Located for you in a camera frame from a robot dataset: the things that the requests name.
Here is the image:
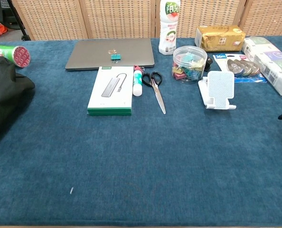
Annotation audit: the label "white phone stand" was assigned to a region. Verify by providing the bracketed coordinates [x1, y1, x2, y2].
[197, 70, 237, 110]

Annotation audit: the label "black tripod stand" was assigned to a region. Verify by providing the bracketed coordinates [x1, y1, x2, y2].
[7, 0, 32, 41]

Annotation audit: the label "white pocket tissue multipack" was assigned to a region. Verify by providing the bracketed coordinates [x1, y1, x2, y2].
[241, 37, 282, 96]

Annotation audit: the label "correction tape blister pack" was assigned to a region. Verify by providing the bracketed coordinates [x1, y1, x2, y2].
[213, 53, 268, 84]

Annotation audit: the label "gold tissue pack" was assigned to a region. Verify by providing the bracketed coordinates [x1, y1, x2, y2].
[194, 25, 246, 53]

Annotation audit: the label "clear jar of binder clips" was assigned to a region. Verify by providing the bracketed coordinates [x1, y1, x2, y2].
[171, 45, 208, 84]

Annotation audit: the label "white drink bottle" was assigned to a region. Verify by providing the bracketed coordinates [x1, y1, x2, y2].
[158, 0, 181, 56]

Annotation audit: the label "white green glue stick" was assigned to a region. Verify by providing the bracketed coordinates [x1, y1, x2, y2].
[132, 69, 143, 97]

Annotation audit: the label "blue table cloth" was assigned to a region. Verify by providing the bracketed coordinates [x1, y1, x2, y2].
[0, 35, 282, 227]

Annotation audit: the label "white green adapter box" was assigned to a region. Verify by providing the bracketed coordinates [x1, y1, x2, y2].
[86, 66, 134, 116]

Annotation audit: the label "teal binder clip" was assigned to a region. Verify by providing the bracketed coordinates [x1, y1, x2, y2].
[110, 53, 122, 64]

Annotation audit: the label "wicker folding screen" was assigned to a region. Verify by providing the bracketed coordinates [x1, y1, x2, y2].
[11, 0, 282, 41]

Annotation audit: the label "grey laptop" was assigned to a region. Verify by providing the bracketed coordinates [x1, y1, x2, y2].
[65, 38, 155, 71]

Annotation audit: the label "black fabric bag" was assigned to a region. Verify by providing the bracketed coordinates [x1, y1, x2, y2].
[0, 56, 36, 143]

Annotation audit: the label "green chips can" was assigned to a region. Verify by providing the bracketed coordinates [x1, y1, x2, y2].
[0, 44, 31, 68]

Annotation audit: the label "black handled scissors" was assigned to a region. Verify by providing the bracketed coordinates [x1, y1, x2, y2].
[141, 71, 167, 115]

